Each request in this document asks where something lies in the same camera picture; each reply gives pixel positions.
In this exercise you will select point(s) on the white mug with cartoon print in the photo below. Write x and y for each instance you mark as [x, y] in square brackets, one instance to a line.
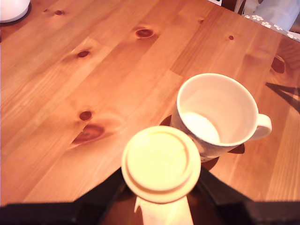
[218, 105]

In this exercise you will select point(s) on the grey cushion with paw prints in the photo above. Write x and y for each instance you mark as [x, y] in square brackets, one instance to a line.
[276, 27]

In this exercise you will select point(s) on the wooden chair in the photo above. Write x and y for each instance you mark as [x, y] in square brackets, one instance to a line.
[228, 4]

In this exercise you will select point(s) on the pale crumpled cloth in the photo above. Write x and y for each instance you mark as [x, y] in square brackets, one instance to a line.
[276, 11]

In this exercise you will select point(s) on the small white round camera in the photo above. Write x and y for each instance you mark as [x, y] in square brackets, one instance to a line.
[11, 9]

